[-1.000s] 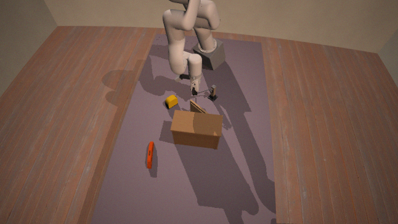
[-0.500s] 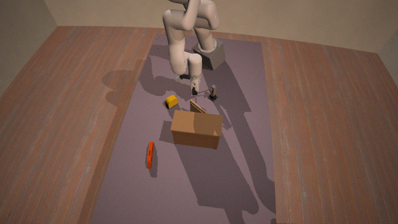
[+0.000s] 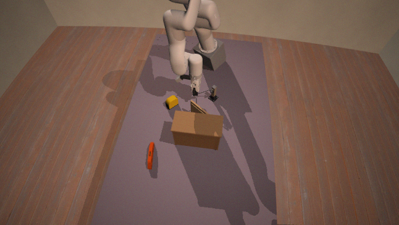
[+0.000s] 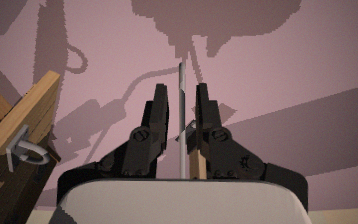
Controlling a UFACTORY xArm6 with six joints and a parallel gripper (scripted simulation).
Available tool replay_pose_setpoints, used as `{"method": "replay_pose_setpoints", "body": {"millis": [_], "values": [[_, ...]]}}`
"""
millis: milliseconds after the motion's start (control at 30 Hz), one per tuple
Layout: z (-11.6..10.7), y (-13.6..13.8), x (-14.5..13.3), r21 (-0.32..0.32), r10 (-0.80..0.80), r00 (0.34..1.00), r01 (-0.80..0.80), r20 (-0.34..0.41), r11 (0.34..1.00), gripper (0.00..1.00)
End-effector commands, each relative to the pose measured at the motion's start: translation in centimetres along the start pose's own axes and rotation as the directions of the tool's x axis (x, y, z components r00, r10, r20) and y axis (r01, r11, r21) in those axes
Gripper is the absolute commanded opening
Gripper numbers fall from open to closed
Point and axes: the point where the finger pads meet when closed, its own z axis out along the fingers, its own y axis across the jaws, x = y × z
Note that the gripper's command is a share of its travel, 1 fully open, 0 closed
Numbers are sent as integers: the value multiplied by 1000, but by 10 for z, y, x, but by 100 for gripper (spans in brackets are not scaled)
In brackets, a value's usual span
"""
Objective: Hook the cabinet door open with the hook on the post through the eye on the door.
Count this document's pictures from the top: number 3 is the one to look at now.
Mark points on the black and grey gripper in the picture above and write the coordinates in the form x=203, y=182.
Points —
x=195, y=86

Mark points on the brown wooden cabinet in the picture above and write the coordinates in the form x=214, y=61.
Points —
x=197, y=128

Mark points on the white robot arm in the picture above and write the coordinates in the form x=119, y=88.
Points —
x=200, y=14

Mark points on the orange spirit level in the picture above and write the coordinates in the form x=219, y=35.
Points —
x=150, y=155

